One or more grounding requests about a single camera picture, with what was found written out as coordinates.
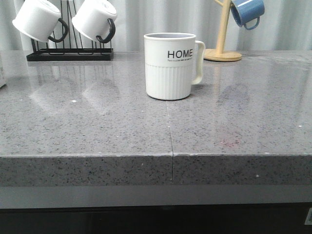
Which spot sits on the black wire mug rack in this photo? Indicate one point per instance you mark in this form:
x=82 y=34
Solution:
x=75 y=47

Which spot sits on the white hanging mug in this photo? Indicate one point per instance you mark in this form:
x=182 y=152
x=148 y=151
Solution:
x=95 y=20
x=38 y=18

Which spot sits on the right white hanging mug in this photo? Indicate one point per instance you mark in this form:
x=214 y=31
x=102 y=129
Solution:
x=95 y=20

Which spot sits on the left white hanging mug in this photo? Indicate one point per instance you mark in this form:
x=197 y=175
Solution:
x=38 y=18

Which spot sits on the label sticker on cabinet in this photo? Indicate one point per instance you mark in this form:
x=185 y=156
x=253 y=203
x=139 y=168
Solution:
x=308 y=220

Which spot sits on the whole milk carton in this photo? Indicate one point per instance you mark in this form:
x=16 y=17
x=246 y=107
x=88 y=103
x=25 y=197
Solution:
x=3 y=79

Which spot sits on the blue hanging mug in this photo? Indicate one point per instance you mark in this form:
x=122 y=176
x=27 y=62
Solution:
x=247 y=13

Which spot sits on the wooden mug tree stand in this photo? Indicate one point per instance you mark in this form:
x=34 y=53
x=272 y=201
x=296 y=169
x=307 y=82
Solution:
x=219 y=54

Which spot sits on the white HOME mug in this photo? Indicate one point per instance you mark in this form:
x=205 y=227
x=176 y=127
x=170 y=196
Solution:
x=173 y=63

